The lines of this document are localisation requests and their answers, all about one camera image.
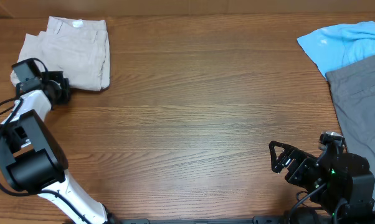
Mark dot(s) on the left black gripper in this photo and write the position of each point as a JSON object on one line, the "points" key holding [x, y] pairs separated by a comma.
{"points": [[58, 75]]}

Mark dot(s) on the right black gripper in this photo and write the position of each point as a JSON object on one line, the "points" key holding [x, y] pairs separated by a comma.
{"points": [[303, 161]]}

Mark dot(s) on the beige shorts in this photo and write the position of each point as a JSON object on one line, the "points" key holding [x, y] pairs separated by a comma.
{"points": [[79, 48]]}

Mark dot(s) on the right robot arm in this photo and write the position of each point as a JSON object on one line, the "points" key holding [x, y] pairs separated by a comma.
{"points": [[340, 182]]}

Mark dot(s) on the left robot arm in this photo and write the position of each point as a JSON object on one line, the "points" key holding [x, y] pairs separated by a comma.
{"points": [[31, 160]]}

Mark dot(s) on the grey shorts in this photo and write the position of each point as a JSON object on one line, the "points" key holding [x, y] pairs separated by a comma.
{"points": [[353, 92]]}

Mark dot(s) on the light blue shirt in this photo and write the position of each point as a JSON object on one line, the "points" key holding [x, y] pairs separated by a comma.
{"points": [[335, 47]]}

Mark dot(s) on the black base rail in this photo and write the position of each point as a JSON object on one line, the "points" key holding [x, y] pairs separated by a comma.
{"points": [[254, 220]]}

